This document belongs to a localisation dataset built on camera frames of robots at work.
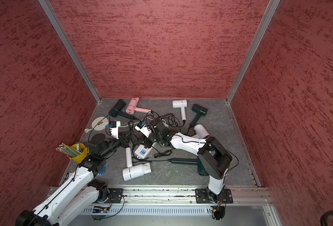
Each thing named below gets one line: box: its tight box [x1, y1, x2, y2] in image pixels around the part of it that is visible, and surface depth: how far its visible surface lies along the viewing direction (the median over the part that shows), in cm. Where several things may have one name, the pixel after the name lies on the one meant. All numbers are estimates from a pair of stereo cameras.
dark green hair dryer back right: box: [189, 103, 208, 130], surface depth 109 cm
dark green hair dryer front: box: [167, 156, 209, 177], surface depth 83 cm
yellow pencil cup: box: [55, 141, 90, 164], surface depth 80 cm
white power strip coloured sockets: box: [134, 142, 158, 160], surface depth 89 cm
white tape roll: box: [91, 116, 110, 131], surface depth 105 cm
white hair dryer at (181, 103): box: [172, 99, 188, 122], surface depth 114 cm
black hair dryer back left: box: [108, 98, 137, 120], surface depth 111 cm
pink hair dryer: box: [125, 96, 152, 115], surface depth 112 cm
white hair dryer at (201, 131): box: [193, 123, 210, 139], surface depth 98 cm
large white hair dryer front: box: [122, 146, 152, 182], surface depth 79 cm
